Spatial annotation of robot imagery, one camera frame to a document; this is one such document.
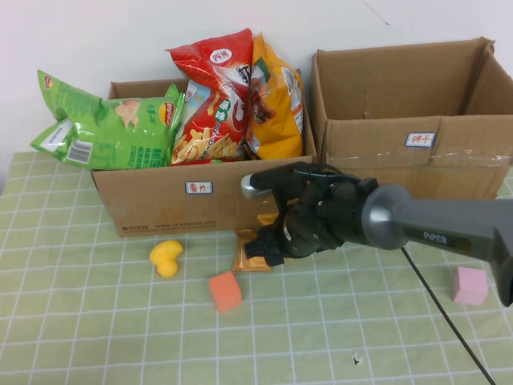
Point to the orange foam cube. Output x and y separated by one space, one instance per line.
224 293

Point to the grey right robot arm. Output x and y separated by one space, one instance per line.
433 224

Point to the green Lay's chip bag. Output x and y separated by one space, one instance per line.
128 136

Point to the white label red handwriting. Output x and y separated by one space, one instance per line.
419 140
199 188

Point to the pale blue snack bag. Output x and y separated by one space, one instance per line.
196 96

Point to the green checkered tablecloth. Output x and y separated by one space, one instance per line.
320 329

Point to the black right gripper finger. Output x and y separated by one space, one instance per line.
258 245
275 260

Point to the gold snack packet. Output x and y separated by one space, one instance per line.
242 262

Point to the yellow chip bag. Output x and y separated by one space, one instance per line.
276 132

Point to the yellow rubber duck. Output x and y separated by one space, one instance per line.
166 260

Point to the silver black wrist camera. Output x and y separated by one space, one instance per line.
272 180

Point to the pink foam cube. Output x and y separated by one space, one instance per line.
471 286

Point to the yellow snack packet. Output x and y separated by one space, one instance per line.
267 220

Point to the taped plain cardboard box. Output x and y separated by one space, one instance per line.
380 100

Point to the green chip bag white label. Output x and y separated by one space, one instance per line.
60 96

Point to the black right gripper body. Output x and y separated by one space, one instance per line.
320 224

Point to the red shrimp stick bag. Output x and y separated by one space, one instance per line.
216 80

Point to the cardboard box printed 95338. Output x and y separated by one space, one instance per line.
160 200

